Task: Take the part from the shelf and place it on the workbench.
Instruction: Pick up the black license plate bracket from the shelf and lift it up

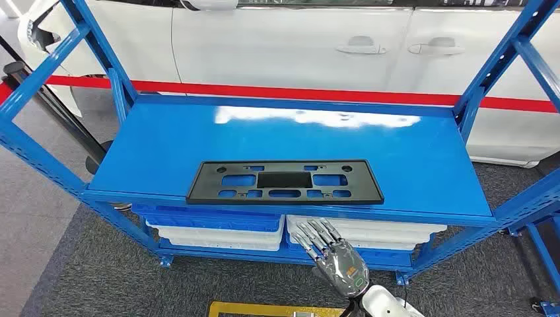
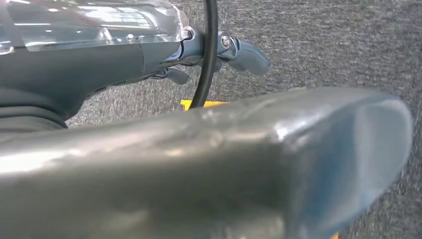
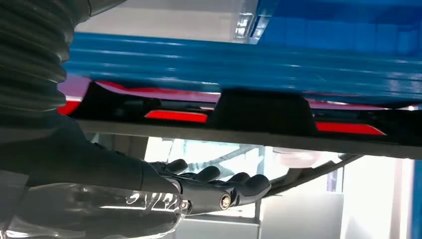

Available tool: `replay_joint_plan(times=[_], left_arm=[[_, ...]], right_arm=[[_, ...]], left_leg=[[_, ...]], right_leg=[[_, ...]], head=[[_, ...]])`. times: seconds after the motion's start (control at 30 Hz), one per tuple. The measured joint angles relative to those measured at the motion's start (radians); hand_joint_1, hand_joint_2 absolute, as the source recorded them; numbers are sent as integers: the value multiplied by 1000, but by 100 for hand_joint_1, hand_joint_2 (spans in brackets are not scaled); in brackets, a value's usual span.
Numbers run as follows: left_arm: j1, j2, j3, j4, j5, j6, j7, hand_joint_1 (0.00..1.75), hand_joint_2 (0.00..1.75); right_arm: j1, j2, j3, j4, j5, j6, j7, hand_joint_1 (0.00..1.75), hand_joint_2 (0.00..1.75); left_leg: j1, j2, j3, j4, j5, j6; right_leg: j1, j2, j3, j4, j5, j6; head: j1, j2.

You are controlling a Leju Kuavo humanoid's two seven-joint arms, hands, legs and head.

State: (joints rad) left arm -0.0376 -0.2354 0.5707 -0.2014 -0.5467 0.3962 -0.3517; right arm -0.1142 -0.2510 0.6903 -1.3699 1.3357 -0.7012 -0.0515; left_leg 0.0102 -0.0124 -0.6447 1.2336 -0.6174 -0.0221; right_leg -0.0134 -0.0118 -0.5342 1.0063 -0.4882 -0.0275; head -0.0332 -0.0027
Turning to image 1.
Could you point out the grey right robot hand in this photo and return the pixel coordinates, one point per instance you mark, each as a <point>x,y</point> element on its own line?
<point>341,267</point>

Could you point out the black plastic plate frame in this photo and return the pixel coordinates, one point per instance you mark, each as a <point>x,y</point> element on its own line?
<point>205,183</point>

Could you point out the blue plastic bin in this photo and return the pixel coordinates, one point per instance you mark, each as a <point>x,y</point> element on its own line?
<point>385,258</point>
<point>210,218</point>

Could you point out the yellow floor tape square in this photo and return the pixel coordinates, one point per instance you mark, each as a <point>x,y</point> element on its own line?
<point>262,309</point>

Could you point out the red barrier belt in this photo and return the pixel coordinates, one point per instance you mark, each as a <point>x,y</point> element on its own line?
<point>306,93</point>

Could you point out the white car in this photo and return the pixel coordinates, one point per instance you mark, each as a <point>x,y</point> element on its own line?
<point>284,52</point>

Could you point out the black stanchion with chrome base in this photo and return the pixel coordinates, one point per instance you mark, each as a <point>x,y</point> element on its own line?
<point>57,113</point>

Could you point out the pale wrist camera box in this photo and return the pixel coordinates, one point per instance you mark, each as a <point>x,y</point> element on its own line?
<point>300,314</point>

